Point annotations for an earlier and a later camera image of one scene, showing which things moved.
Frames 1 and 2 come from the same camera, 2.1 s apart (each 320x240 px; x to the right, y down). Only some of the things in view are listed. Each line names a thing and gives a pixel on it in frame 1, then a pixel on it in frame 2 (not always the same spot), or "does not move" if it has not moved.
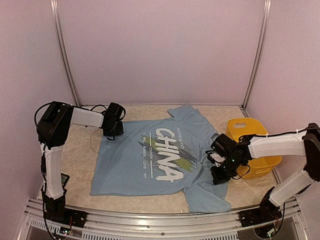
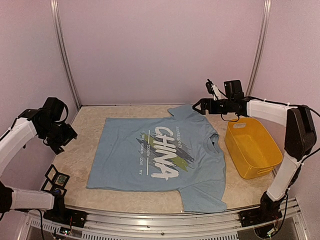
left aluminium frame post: x=55 y=10 does not move
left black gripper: x=119 y=132 → x=69 y=134
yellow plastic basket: x=236 y=128 does not move
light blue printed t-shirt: x=161 y=155 does not move
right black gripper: x=218 y=178 → x=211 y=110
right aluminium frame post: x=259 y=50 does not move
